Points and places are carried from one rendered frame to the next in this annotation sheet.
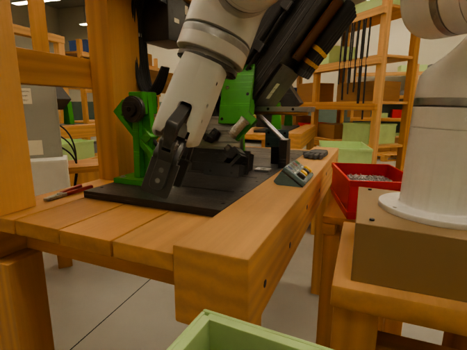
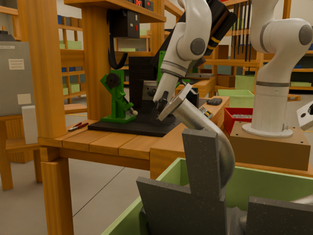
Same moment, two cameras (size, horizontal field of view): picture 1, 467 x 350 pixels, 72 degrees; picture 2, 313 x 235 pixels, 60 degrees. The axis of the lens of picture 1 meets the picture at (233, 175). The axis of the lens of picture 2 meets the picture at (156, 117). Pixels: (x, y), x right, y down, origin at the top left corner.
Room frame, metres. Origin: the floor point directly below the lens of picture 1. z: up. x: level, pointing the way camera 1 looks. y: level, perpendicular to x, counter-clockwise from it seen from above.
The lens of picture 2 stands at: (-0.48, 0.11, 1.24)
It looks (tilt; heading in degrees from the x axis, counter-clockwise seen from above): 13 degrees down; 358
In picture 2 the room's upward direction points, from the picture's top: straight up
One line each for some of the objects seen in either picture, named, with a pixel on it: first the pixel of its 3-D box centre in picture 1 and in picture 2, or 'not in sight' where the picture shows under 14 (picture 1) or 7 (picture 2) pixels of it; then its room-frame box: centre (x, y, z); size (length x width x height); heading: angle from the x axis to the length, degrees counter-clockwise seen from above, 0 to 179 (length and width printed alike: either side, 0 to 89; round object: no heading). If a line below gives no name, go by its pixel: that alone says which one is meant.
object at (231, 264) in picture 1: (299, 189); (205, 123); (1.17, -0.25, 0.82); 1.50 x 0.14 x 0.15; 157
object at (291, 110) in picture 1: (262, 110); (181, 75); (1.32, -0.12, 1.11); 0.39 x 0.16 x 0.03; 67
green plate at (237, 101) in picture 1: (240, 94); (168, 68); (1.19, -0.02, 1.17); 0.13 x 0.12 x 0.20; 157
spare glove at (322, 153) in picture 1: (315, 153); (214, 101); (1.50, -0.38, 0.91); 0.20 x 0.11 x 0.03; 155
